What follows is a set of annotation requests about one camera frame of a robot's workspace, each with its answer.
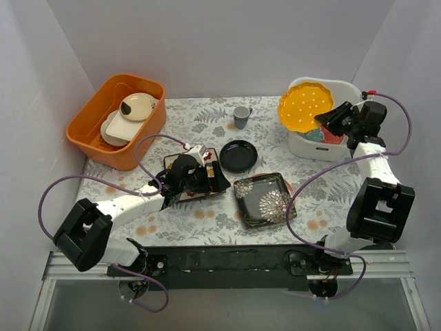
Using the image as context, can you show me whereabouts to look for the red and teal floral plate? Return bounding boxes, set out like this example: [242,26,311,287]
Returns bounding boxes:
[299,126,345,145]

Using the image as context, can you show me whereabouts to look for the yellow dotted scalloped plate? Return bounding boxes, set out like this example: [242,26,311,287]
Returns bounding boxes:
[278,81,335,133]

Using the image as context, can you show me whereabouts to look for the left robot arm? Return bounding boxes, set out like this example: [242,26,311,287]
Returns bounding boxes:
[53,154,231,276]

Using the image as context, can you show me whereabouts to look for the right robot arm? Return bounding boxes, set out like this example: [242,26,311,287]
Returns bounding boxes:
[311,101,415,274]

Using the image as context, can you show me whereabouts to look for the white plastic bin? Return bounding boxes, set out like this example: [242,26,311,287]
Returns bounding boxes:
[287,77,361,162]

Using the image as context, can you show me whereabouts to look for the orange plastic bin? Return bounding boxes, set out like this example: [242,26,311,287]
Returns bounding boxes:
[66,74,167,171]

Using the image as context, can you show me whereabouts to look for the cream rectangular floral plate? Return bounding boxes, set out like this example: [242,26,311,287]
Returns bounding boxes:
[163,147,228,203]

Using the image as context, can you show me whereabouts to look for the black round plate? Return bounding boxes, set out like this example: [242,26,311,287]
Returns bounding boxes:
[219,140,258,174]

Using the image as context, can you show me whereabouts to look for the black square floral plate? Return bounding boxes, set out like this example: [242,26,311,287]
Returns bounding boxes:
[234,172,291,228]

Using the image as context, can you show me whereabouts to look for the floral table mat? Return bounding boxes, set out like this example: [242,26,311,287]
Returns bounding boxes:
[79,97,363,246]

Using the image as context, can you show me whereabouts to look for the grey ceramic cup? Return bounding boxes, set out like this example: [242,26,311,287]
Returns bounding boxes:
[233,106,253,130]

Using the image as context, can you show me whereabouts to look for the cream round plate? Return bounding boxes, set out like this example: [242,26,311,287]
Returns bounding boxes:
[100,120,129,147]

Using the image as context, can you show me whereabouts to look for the white square plate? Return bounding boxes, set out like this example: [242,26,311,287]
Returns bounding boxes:
[104,110,144,141]

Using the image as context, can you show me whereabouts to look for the beige round plate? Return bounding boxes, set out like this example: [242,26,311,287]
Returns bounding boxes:
[120,92,156,122]

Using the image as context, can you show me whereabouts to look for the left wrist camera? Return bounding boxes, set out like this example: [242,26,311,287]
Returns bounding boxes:
[185,144,211,167]

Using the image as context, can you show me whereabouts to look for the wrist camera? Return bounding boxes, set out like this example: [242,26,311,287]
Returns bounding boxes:
[361,90,377,101]
[185,144,211,167]

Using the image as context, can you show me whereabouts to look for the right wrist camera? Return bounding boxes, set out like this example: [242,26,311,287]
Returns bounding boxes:
[361,90,377,101]

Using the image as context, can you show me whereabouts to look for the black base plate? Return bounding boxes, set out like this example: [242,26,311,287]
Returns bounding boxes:
[107,244,353,299]

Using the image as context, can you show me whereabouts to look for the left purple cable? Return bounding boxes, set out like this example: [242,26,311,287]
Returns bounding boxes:
[37,134,192,313]

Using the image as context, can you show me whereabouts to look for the aluminium frame rail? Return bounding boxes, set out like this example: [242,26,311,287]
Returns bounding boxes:
[43,250,120,281]

